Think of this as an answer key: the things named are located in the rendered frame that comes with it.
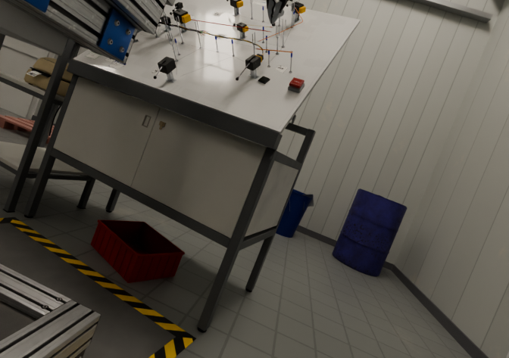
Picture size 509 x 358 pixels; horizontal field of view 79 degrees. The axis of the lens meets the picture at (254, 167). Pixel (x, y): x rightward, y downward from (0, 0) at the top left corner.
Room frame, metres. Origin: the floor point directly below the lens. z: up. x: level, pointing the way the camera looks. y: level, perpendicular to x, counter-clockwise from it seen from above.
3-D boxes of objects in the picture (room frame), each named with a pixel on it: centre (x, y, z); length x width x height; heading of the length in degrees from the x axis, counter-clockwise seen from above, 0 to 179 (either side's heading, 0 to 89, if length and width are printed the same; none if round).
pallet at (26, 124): (3.76, 2.32, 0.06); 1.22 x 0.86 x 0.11; 82
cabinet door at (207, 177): (1.33, 0.24, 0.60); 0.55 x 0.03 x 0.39; 70
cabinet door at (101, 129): (1.52, 0.76, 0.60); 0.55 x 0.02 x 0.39; 70
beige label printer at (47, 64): (1.83, 1.23, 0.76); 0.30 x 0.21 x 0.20; 164
